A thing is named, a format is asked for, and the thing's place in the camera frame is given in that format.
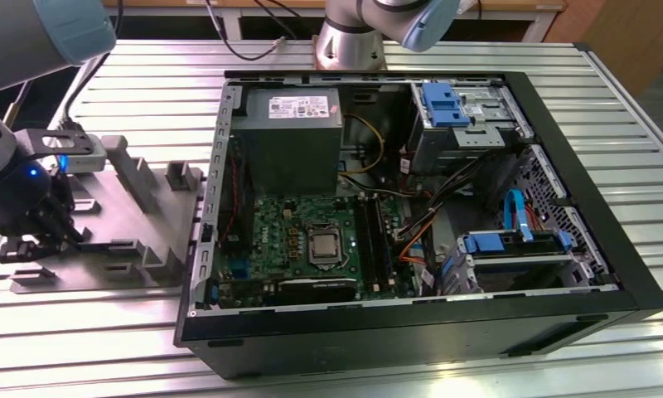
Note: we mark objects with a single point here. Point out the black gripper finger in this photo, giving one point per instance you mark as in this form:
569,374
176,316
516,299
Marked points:
73,234
19,250

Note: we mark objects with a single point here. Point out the green RAM stick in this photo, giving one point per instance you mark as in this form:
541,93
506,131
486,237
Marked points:
111,245

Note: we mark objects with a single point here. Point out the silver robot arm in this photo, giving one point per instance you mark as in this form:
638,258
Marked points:
11,49

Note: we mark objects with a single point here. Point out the grey parts rack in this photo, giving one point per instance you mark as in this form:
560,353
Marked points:
132,224

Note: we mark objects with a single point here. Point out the green motherboard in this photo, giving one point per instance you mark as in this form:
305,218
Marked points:
271,215

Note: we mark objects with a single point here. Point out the grey power supply unit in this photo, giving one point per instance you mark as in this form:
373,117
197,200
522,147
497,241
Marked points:
288,153

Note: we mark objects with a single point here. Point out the silver CPU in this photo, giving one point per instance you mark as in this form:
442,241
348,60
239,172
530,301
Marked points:
325,245

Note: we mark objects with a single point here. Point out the black graphics card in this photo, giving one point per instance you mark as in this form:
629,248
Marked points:
317,290

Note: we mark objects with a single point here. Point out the CPU socket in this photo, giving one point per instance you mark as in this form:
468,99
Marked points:
326,263

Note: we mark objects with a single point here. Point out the black open PC case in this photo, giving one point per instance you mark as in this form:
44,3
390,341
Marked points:
365,344

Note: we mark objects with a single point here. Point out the blue disk carrier with disk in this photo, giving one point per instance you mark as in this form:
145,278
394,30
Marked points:
484,244

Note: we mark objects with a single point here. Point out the metal drive cage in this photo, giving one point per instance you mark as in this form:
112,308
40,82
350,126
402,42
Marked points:
476,137

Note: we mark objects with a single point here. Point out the white framed wooden desk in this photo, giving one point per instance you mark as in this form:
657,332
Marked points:
541,20

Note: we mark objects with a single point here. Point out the brown wooden cabinet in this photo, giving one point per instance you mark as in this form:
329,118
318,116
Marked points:
630,41

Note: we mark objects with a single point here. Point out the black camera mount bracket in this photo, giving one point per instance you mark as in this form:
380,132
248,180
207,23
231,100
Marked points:
27,141

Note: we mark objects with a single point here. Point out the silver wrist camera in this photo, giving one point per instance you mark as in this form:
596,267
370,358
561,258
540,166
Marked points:
88,159

